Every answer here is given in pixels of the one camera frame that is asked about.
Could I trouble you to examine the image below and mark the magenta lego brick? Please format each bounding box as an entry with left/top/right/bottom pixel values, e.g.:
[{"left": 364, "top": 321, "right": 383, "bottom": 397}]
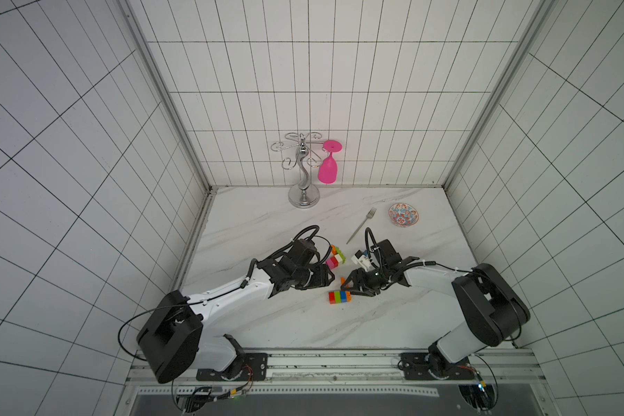
[{"left": 326, "top": 258, "right": 338, "bottom": 270}]

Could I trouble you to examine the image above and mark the long lime green lego brick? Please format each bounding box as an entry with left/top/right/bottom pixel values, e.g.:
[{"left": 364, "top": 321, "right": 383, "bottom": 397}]
[{"left": 333, "top": 251, "right": 346, "bottom": 265}]

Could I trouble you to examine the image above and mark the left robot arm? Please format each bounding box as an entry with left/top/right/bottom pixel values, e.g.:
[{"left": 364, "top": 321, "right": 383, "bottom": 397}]
[{"left": 136, "top": 237, "right": 335, "bottom": 384}]

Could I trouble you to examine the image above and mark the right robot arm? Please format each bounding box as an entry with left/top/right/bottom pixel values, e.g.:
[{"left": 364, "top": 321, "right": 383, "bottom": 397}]
[{"left": 341, "top": 240, "right": 530, "bottom": 380}]

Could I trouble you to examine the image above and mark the patterned small bowl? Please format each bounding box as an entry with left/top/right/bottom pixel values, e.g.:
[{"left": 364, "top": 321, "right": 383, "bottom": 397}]
[{"left": 388, "top": 203, "right": 419, "bottom": 228}]

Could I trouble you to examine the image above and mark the silver fork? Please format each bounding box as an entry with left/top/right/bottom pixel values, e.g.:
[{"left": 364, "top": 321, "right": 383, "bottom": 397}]
[{"left": 346, "top": 207, "right": 377, "bottom": 244}]

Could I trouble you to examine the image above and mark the pink wine glass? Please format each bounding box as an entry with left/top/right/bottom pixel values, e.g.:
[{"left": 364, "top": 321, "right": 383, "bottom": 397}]
[{"left": 317, "top": 140, "right": 343, "bottom": 185}]

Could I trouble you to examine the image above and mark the chrome glass holder stand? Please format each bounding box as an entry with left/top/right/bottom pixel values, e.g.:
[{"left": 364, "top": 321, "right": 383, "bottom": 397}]
[{"left": 270, "top": 132, "right": 323, "bottom": 209}]

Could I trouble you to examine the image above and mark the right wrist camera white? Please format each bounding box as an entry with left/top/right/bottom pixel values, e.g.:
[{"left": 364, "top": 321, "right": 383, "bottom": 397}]
[{"left": 351, "top": 251, "right": 375, "bottom": 272}]

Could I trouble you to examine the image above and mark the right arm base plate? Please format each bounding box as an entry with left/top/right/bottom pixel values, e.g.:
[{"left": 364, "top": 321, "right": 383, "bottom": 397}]
[{"left": 397, "top": 352, "right": 477, "bottom": 381}]

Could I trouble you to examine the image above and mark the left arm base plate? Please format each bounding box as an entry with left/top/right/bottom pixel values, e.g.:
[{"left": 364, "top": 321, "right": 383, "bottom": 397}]
[{"left": 196, "top": 353, "right": 269, "bottom": 382}]

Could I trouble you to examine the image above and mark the aluminium mounting rail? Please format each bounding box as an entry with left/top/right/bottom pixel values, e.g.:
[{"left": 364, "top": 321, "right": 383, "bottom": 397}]
[{"left": 125, "top": 348, "right": 546, "bottom": 398}]

